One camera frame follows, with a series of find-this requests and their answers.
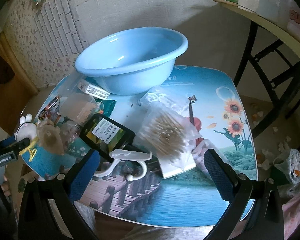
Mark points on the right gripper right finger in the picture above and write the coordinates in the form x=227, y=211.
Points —
x=222, y=174

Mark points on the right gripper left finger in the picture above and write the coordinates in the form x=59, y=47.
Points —
x=81, y=174

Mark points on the white bunny plush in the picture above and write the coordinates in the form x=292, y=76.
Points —
x=26, y=129

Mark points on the white plastic hook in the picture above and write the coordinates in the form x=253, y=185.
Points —
x=125, y=155

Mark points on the bag of reddish snacks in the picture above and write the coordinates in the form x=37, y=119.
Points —
x=69, y=133

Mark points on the beige plush toy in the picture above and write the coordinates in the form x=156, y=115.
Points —
x=49, y=137

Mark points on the bag of cotton swabs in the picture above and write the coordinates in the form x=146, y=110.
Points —
x=171, y=138

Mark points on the green snack packet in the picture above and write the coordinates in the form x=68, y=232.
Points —
x=105, y=107

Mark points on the white tissue pack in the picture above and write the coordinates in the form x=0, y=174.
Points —
x=92, y=90

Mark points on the bag of white hooks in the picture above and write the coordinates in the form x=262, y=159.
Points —
x=167, y=97

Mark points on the person left hand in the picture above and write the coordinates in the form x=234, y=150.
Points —
x=6, y=187

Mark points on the white trash bag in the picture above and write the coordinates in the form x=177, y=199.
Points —
x=288, y=163

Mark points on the light blue plastic basin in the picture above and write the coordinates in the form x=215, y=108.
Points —
x=132, y=61

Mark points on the folding side table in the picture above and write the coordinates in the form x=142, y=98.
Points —
x=283, y=88

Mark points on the green sponge on shelf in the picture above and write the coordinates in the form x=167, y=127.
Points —
x=233, y=1

